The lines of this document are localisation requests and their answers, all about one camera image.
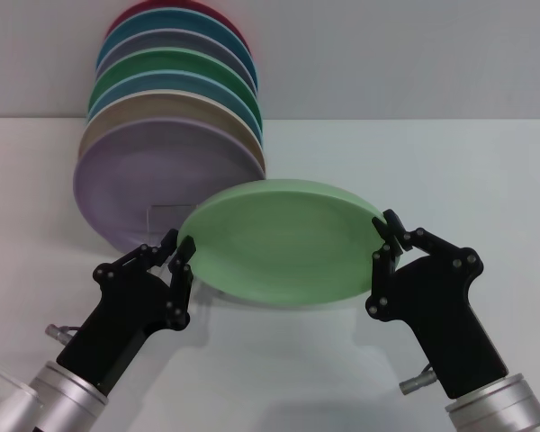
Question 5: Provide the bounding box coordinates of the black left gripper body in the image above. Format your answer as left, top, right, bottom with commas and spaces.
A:
55, 265, 193, 393

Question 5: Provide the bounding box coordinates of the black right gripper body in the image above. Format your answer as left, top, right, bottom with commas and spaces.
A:
364, 255, 509, 401

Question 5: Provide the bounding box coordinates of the grey plate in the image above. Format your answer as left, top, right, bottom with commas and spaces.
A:
94, 27, 258, 98

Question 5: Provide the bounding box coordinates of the red plate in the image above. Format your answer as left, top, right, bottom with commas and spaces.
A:
103, 0, 253, 58

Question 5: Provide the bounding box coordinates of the grey cable with metal plug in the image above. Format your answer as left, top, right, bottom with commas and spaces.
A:
46, 322, 81, 347
399, 363, 440, 396

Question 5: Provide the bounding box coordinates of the light blue plate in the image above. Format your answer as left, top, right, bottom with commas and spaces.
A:
85, 67, 265, 145

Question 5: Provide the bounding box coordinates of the dark green plate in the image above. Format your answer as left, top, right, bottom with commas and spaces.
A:
87, 46, 260, 122

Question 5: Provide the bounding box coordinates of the clear acrylic plate rack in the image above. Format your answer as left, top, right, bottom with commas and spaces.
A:
144, 202, 202, 238

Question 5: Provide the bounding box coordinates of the beige plate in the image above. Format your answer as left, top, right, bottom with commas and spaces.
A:
77, 88, 268, 179

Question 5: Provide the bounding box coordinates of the dark blue plate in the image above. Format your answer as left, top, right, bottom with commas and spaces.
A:
94, 7, 258, 91

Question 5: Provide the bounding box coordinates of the lilac plate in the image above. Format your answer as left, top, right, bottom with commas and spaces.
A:
72, 117, 265, 253

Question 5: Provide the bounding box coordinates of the light green plate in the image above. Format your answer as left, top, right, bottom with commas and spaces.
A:
176, 178, 387, 310

